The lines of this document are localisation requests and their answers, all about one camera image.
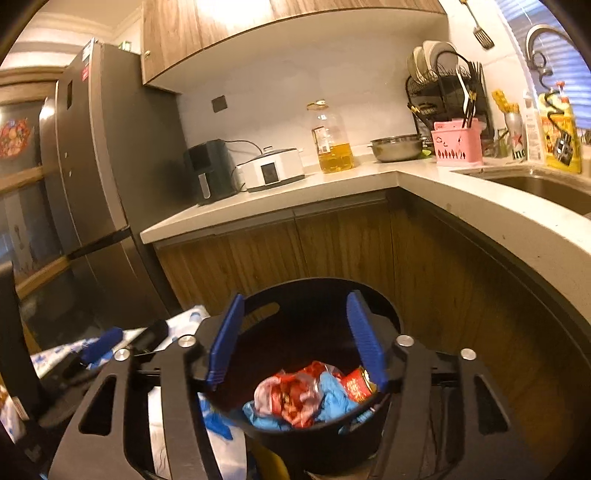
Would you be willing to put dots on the white electric cooker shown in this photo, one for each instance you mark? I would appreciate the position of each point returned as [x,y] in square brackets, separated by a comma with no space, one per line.
[270,170]

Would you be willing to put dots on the pink utensil holder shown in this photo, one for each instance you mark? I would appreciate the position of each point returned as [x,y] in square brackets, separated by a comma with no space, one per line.
[457,147]

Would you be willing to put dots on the black air fryer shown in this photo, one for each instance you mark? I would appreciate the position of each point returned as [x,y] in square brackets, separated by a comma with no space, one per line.
[210,173]

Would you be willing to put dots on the white plastic bottle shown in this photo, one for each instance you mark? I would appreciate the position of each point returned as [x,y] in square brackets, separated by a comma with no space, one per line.
[533,134]

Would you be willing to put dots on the yellow detergent bottle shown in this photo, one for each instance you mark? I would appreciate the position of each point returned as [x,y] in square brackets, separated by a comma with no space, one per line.
[561,138]

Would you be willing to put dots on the kitchen counter with wooden cabinets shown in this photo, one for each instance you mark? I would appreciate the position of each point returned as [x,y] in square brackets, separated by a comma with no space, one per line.
[461,277]

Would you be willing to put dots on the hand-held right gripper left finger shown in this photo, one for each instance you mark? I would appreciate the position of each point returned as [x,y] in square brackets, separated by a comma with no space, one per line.
[226,341]

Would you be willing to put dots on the round red decoration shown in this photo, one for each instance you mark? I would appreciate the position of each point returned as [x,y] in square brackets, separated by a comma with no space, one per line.
[14,138]

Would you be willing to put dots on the steel kitchen sink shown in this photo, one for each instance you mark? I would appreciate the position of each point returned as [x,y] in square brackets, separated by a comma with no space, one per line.
[545,184]

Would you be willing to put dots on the blue floral tablecloth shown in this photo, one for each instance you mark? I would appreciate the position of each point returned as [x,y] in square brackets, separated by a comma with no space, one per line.
[175,438]

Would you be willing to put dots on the black trash bin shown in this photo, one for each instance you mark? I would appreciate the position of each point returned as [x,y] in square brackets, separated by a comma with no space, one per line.
[295,323]

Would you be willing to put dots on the wooden wall cabinets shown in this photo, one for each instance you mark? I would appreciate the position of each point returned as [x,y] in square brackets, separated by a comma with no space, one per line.
[277,27]

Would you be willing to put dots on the metal faucet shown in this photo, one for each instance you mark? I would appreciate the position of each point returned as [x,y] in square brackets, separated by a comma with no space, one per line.
[535,41]

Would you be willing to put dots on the grey refrigerator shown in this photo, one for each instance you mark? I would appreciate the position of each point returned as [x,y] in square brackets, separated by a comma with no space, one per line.
[106,161]

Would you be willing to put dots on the red white snack packet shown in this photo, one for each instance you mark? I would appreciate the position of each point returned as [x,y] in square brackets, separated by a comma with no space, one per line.
[293,397]

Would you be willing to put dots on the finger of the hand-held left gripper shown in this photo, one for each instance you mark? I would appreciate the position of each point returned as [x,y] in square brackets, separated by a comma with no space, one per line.
[152,334]
[101,344]

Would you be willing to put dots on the yellow brush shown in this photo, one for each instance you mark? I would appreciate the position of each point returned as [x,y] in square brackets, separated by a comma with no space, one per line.
[503,101]

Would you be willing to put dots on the silver drink can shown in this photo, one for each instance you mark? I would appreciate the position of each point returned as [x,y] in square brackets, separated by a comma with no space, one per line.
[515,138]

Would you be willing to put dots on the cooking oil bottle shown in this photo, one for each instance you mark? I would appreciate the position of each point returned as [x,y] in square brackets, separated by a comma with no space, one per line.
[334,152]

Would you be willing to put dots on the dark wall socket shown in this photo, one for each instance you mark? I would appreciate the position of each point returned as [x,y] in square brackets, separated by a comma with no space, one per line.
[219,103]

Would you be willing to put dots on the black dish rack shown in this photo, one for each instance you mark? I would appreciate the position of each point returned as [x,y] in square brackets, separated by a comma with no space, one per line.
[425,101]

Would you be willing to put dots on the hanging metal spatula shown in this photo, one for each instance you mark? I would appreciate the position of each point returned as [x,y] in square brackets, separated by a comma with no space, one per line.
[482,37]

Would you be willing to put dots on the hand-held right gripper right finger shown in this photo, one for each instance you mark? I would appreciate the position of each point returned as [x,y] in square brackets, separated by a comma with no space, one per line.
[364,341]

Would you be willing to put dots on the wooden glass door cabinet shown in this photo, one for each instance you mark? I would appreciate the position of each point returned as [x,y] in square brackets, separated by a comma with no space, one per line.
[27,221]

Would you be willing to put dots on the red printed can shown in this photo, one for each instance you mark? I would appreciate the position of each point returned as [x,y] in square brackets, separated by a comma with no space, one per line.
[355,385]

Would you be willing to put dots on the window blind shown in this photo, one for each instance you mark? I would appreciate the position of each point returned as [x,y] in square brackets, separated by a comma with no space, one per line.
[568,55]

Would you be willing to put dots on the metal bowl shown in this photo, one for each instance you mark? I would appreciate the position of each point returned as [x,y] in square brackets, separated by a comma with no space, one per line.
[397,148]

